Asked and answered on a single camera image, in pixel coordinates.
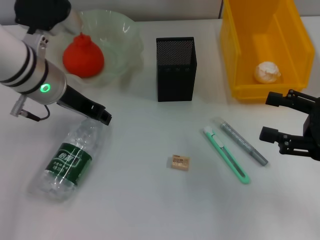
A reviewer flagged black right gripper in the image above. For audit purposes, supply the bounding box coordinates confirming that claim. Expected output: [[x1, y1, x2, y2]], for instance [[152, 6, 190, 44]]
[[258, 88, 320, 161]]

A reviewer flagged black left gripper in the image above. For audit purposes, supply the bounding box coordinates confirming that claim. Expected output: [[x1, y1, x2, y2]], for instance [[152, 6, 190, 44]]
[[56, 83, 113, 126]]

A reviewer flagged grey marker pen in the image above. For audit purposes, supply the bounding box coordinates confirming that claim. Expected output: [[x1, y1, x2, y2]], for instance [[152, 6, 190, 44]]
[[219, 121, 270, 166]]

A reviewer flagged white paper ball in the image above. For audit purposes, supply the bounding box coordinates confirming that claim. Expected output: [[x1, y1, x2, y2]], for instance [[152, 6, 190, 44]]
[[253, 61, 282, 84]]

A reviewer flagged clear water bottle green label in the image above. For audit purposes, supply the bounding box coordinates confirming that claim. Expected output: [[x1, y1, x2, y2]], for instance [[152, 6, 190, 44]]
[[27, 118, 111, 202]]

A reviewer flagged green utility knife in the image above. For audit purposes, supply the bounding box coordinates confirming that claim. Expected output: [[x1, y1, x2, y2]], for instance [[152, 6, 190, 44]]
[[202, 125, 251, 185]]

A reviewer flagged beige eraser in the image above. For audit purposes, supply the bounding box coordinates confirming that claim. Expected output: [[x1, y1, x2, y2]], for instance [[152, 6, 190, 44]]
[[170, 154, 191, 171]]

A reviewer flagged red-orange toy fruit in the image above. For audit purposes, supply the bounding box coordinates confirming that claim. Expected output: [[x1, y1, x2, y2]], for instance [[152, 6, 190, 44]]
[[62, 31, 105, 79]]

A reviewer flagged pale green glass fruit plate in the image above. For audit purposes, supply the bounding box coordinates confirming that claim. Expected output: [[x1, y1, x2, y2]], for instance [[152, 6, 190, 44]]
[[43, 9, 145, 89]]

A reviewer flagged black mesh pen holder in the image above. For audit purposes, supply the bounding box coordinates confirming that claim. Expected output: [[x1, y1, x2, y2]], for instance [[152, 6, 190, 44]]
[[156, 36, 198, 103]]

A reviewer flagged yellow plastic bin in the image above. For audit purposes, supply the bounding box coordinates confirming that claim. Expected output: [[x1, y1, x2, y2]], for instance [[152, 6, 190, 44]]
[[219, 0, 316, 104]]

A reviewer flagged left gripper cable with connector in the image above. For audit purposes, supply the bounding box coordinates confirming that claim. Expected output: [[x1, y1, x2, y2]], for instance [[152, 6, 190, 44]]
[[9, 95, 51, 123]]

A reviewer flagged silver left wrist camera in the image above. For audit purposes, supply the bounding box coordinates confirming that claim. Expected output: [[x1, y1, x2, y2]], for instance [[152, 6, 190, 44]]
[[13, 0, 85, 36]]

